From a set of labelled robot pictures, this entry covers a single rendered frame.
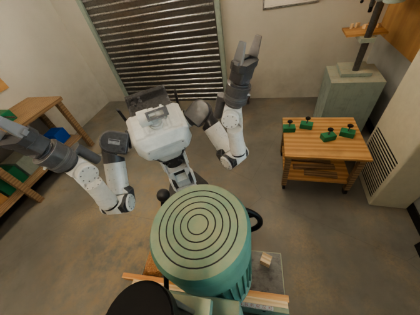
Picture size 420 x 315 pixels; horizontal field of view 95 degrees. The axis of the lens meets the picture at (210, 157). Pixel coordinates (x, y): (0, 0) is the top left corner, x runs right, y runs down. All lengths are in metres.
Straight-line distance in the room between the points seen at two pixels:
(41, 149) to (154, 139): 0.39
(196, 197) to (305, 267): 1.62
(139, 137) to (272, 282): 0.80
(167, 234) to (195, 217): 0.05
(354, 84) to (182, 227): 2.42
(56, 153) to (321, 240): 1.92
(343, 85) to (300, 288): 1.96
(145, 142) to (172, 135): 0.12
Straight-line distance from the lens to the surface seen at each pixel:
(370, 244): 2.17
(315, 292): 1.89
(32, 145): 0.70
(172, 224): 0.36
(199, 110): 0.91
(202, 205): 0.36
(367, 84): 2.63
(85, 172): 0.75
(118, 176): 0.94
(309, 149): 1.89
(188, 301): 0.30
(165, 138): 0.88
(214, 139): 0.93
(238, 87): 0.69
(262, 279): 0.93
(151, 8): 3.53
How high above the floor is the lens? 1.81
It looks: 45 degrees down
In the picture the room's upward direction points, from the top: 13 degrees counter-clockwise
